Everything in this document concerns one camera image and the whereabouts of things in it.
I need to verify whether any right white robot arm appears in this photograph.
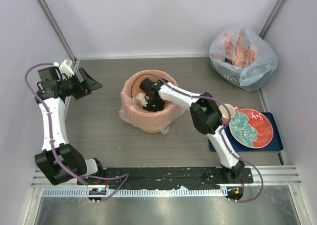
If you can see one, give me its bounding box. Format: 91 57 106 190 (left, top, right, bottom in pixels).
139 78 245 183

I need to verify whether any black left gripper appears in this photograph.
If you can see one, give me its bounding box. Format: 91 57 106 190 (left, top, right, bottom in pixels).
58 68 102 101

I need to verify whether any pink translucent trash bag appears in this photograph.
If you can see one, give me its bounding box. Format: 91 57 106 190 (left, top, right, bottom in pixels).
119 70 186 136

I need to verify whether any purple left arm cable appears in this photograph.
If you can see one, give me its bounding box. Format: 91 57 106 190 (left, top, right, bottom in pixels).
24 62 130 202

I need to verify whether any pink ceramic mug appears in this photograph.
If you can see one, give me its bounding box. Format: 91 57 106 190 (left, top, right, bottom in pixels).
218 104 239 120

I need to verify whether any blue bag of pink bags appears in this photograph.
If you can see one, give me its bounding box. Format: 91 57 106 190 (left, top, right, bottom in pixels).
209 25 278 92

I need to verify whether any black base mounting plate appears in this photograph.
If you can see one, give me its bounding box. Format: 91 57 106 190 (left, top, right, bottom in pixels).
101 167 254 190

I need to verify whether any dark blue tray mat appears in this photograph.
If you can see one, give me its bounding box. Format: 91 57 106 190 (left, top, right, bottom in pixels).
208 112 283 153

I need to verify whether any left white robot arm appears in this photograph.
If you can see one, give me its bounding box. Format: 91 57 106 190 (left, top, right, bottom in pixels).
35 66 106 185

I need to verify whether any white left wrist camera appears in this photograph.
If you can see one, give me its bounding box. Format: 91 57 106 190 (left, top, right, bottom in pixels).
53 59 75 77

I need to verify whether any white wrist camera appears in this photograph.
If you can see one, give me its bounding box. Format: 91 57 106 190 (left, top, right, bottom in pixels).
53 59 75 77
135 92 148 106

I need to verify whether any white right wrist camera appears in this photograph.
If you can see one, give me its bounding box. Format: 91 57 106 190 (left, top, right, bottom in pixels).
135 92 148 106

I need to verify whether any orange plastic trash bin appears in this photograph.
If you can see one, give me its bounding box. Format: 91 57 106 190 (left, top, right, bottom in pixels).
127 70 178 134

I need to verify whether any floral ceramic plate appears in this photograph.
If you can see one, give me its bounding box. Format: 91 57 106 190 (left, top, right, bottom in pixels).
229 109 274 149

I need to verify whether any perforated aluminium rail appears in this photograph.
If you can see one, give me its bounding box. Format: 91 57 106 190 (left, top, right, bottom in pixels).
42 187 227 199

